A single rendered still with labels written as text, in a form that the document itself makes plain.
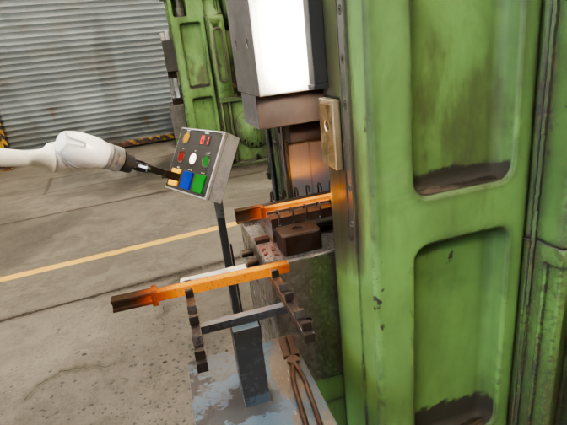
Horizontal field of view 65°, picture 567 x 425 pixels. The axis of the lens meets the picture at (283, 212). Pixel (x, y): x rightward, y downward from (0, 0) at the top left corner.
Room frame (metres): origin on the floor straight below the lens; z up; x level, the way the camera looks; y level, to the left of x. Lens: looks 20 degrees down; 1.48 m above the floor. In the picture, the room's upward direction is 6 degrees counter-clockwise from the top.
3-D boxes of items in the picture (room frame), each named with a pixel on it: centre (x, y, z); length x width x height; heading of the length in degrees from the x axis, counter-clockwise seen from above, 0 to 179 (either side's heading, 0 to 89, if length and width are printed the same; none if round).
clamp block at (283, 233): (1.21, -0.04, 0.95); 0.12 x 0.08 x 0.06; 105
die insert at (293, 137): (1.41, -0.18, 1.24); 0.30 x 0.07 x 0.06; 105
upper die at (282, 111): (1.42, -0.14, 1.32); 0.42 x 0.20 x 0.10; 105
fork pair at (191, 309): (0.85, 0.12, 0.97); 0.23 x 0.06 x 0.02; 104
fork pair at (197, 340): (0.73, 0.09, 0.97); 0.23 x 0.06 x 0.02; 104
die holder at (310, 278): (1.37, -0.16, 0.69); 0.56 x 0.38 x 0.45; 105
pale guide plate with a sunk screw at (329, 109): (1.10, -0.14, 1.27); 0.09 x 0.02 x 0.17; 15
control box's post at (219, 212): (1.88, 0.29, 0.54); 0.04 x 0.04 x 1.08; 15
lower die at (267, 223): (1.42, -0.14, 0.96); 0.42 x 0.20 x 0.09; 105
